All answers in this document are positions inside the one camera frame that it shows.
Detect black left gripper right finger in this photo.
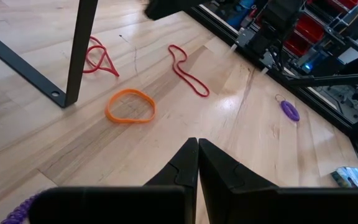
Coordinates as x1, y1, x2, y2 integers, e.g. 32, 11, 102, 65
198, 138, 358, 224

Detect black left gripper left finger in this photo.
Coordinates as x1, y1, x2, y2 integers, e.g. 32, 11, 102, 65
28, 137, 200, 224

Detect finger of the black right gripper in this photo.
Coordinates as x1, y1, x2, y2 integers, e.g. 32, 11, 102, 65
144, 0, 211, 21

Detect red rubber band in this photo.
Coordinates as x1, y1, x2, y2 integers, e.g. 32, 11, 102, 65
82, 35, 120, 77
168, 44, 211, 98

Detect orange rubber band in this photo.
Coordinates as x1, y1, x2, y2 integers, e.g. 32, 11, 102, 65
104, 88, 157, 124

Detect black metal riser shelf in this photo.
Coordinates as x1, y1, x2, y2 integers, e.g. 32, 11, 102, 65
0, 0, 99, 109

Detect green card pack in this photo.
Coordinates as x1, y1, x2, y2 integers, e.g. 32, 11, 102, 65
330, 166, 358, 189

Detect red storage crate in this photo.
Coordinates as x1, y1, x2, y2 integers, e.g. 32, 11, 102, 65
283, 14, 326, 57

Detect black computer blue light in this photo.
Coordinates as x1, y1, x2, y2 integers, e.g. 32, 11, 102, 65
298, 58, 329, 75

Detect grey box on frame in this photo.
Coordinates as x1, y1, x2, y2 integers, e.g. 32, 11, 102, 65
234, 27, 257, 48

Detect purple coil keychain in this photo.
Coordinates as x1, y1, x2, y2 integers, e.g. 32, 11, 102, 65
274, 94, 301, 123
0, 192, 42, 224

